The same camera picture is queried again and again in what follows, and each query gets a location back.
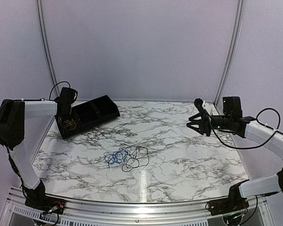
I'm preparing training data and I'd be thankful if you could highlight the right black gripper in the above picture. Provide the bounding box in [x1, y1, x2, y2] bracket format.
[187, 112, 232, 137]

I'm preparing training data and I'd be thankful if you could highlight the yellow cable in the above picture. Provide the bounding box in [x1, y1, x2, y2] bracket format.
[61, 119, 79, 132]
[58, 116, 78, 132]

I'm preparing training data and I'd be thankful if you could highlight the blue cable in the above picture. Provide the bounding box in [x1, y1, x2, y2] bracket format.
[103, 147, 130, 169]

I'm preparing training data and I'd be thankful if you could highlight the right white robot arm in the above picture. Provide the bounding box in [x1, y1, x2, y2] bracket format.
[186, 97, 283, 211]

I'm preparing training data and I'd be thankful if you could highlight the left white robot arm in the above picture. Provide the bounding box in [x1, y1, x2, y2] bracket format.
[0, 87, 78, 210]

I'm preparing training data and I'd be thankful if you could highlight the black three-compartment bin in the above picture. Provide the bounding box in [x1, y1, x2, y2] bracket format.
[55, 95, 120, 139]

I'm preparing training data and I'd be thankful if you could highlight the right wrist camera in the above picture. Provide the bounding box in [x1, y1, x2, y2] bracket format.
[194, 98, 214, 115]

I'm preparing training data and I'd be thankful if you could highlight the left aluminium frame post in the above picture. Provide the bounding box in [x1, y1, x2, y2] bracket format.
[35, 0, 60, 99]

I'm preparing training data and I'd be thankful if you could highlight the aluminium frame post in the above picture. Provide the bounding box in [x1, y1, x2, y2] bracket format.
[35, 0, 60, 99]
[213, 0, 245, 106]

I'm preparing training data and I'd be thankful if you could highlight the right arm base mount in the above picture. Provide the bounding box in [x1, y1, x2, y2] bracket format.
[205, 199, 249, 216]

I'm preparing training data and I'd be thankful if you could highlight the right aluminium frame post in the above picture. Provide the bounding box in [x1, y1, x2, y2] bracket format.
[213, 0, 245, 106]

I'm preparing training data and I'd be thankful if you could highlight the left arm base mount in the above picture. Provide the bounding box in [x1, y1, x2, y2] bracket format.
[25, 195, 66, 215]

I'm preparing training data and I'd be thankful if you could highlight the aluminium front rail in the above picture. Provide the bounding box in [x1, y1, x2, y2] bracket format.
[0, 187, 274, 226]

